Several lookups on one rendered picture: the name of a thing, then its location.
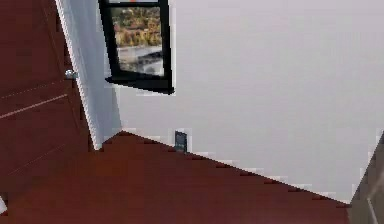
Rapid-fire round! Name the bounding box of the black framed window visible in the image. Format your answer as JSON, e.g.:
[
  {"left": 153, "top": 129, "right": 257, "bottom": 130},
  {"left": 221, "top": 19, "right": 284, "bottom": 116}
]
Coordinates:
[{"left": 97, "top": 0, "right": 176, "bottom": 96}]

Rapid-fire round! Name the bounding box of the silver round door knob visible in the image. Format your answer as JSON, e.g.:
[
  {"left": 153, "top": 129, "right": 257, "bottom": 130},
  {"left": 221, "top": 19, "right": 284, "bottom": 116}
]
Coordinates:
[{"left": 64, "top": 68, "right": 78, "bottom": 81}]

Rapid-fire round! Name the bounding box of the small dark wall outlet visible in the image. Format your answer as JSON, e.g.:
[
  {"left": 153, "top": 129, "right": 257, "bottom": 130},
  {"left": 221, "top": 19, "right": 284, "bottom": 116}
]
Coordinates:
[{"left": 174, "top": 130, "right": 188, "bottom": 154}]

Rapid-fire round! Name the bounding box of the dark red room door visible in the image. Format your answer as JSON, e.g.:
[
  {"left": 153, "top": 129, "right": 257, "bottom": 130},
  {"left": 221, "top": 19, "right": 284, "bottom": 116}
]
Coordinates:
[{"left": 0, "top": 0, "right": 95, "bottom": 188}]

